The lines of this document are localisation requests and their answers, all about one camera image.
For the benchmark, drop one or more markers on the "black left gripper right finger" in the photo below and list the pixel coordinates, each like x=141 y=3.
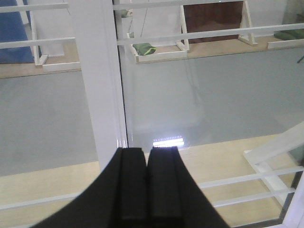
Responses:
x=175 y=200

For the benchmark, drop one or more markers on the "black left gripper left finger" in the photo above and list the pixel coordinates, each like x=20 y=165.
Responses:
x=117 y=198

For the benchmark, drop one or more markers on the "white framed transparent sliding door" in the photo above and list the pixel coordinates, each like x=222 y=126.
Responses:
x=236 y=90

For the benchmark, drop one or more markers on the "white wooden support brace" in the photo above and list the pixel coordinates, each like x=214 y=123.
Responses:
x=258 y=157

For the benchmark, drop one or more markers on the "green sandbag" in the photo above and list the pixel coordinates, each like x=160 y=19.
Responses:
x=289 y=34
x=144 y=49

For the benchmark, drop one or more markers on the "brown wooden panel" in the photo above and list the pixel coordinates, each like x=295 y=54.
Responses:
x=213 y=16

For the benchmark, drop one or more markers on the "blue panel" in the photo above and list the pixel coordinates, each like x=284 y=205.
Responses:
x=12 y=29

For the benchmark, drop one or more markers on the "white wooden base frame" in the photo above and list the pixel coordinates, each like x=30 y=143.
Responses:
x=59 y=52
x=159 y=22

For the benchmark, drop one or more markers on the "white fixed door frame post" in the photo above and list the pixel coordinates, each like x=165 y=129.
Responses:
x=95 y=33

